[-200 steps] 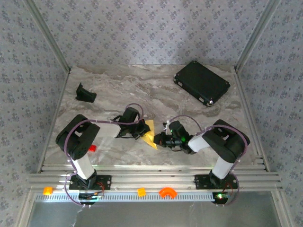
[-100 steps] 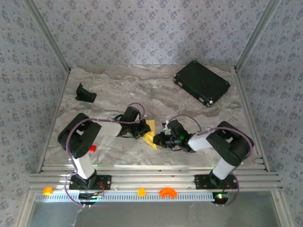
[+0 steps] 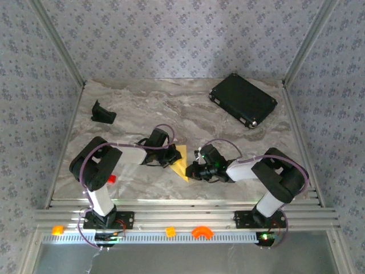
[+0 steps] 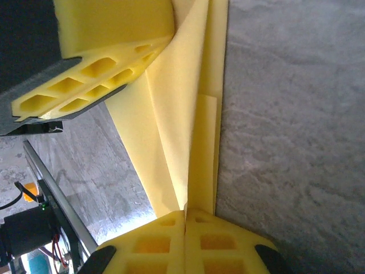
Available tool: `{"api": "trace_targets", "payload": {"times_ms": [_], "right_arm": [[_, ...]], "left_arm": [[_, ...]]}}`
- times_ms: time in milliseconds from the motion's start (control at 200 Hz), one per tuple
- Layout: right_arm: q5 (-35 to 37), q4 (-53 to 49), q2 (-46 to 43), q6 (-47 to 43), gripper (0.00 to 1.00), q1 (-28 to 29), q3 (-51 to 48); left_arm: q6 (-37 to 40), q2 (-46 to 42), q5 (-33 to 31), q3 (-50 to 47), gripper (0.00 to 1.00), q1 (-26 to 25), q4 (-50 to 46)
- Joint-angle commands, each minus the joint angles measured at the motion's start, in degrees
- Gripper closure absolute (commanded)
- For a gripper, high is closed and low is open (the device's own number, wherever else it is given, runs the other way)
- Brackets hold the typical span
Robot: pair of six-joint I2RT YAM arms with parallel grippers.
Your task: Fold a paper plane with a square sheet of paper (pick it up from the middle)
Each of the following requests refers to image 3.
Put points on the yellow square paper sheet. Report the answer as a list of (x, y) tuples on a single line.
[(181, 165)]

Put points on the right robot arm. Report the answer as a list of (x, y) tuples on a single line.
[(279, 177)]

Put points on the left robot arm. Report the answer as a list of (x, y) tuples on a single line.
[(97, 168)]

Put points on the small red object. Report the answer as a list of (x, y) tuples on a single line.
[(112, 179)]

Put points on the orange curved plastic piece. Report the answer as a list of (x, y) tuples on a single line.
[(202, 231)]

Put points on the yellow-orange plastic cube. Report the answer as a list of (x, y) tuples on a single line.
[(170, 231)]

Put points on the small black plastic holder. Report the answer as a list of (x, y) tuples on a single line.
[(102, 114)]

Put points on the black hard case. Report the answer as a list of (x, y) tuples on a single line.
[(242, 98)]

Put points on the orange plastic block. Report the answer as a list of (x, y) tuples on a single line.
[(57, 230)]

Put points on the narrow aluminium extrusion rail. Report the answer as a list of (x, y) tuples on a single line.
[(185, 203)]

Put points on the wide aluminium extrusion rail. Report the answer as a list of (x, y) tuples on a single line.
[(185, 218)]

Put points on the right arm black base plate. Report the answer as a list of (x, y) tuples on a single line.
[(242, 219)]

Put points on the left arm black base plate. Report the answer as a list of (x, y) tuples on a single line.
[(127, 219)]

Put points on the aluminium table side rail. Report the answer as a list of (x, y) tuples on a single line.
[(68, 142), (300, 142)]

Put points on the aluminium frame leg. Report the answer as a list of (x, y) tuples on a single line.
[(31, 254), (341, 254)]

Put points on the aluminium frame post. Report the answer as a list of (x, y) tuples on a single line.
[(59, 42), (308, 42)]

